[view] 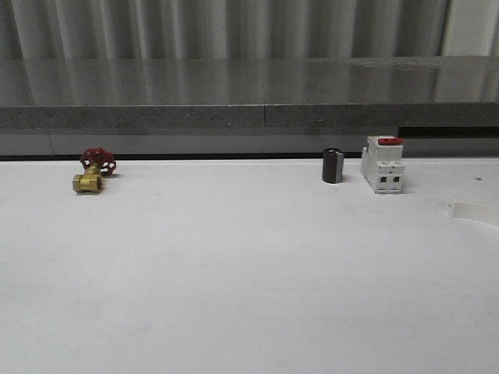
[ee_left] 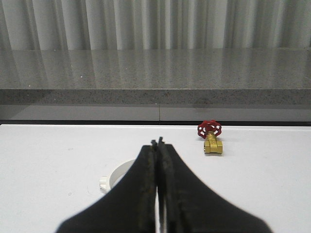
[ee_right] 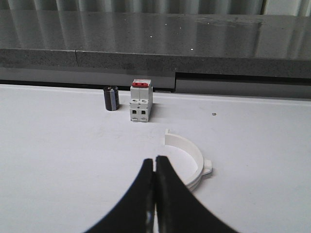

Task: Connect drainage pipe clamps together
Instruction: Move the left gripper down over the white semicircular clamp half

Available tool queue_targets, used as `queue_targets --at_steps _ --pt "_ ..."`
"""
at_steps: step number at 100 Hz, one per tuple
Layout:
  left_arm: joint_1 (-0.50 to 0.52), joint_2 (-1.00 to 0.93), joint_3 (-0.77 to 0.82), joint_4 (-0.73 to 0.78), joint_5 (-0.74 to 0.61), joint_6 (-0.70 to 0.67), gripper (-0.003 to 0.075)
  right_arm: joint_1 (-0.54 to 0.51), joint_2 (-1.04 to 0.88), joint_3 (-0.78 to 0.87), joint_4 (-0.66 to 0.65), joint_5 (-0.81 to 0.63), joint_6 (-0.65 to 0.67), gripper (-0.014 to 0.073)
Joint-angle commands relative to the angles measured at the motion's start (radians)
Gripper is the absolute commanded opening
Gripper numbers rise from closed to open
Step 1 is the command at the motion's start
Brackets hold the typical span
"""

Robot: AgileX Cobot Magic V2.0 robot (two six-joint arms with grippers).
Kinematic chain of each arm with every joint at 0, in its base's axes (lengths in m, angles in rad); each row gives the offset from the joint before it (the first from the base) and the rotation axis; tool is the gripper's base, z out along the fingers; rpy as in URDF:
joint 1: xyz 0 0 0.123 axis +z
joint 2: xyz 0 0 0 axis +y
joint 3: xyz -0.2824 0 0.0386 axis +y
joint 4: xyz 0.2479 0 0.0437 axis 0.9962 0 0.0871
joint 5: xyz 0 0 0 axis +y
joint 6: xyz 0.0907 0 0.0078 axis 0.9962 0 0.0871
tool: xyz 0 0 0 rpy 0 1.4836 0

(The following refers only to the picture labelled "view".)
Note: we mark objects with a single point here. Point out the white half pipe clamp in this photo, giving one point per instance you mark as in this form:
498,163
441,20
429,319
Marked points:
472,211

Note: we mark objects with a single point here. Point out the dark brown cylindrical capacitor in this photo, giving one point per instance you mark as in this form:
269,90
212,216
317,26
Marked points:
333,161

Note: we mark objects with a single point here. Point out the brass valve red handwheel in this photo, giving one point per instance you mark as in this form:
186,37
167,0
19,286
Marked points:
97,163

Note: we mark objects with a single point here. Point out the grey stone counter ledge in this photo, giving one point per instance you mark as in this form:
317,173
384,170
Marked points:
344,95

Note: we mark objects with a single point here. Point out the white circuit breaker red switch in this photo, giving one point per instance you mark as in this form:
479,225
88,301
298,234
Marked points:
381,164

